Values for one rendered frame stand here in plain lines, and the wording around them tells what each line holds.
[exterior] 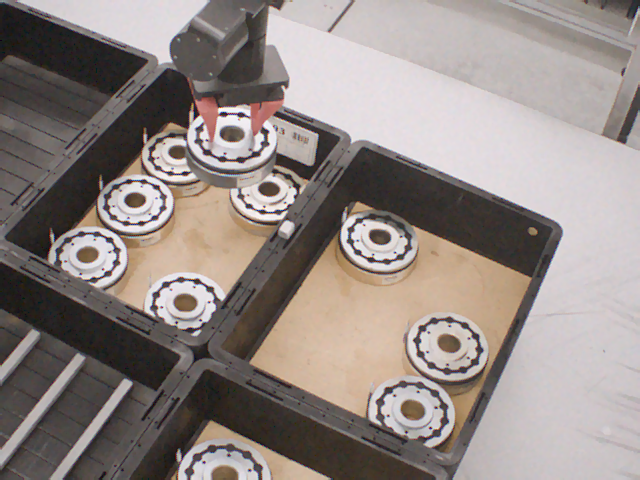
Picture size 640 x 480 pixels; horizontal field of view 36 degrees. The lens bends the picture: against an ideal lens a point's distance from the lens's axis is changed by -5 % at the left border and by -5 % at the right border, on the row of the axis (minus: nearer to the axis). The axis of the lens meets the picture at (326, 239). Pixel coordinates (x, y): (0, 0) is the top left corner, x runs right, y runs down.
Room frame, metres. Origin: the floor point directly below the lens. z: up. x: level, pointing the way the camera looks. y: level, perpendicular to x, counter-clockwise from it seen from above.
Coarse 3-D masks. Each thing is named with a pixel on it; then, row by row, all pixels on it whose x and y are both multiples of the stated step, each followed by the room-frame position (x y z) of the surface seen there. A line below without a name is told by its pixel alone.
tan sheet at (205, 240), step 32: (224, 192) 0.95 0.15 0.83; (96, 224) 0.85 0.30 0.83; (192, 224) 0.88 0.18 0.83; (224, 224) 0.89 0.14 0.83; (128, 256) 0.81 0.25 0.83; (160, 256) 0.82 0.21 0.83; (192, 256) 0.83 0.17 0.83; (224, 256) 0.84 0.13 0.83; (128, 288) 0.76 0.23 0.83; (224, 288) 0.78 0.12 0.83
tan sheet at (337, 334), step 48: (336, 240) 0.89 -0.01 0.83; (432, 240) 0.92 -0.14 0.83; (336, 288) 0.81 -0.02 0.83; (384, 288) 0.83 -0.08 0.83; (432, 288) 0.84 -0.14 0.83; (480, 288) 0.85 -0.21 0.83; (288, 336) 0.73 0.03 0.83; (336, 336) 0.74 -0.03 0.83; (384, 336) 0.75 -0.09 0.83; (336, 384) 0.67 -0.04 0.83; (480, 384) 0.70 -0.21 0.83
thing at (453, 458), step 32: (352, 160) 0.95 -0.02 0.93; (320, 192) 0.88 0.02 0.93; (480, 192) 0.93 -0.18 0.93; (544, 224) 0.89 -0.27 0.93; (544, 256) 0.84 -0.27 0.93; (256, 288) 0.71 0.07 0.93; (512, 320) 0.73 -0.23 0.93; (224, 352) 0.62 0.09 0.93; (288, 384) 0.59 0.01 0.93; (352, 416) 0.57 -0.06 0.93; (480, 416) 0.59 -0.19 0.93; (416, 448) 0.54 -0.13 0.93
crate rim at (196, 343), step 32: (160, 64) 1.07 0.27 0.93; (128, 96) 1.00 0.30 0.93; (96, 128) 0.93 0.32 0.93; (320, 128) 0.99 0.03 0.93; (64, 160) 0.86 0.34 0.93; (32, 256) 0.70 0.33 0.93; (256, 256) 0.76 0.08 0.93; (96, 288) 0.67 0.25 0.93; (160, 320) 0.65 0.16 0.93; (224, 320) 0.66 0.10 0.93
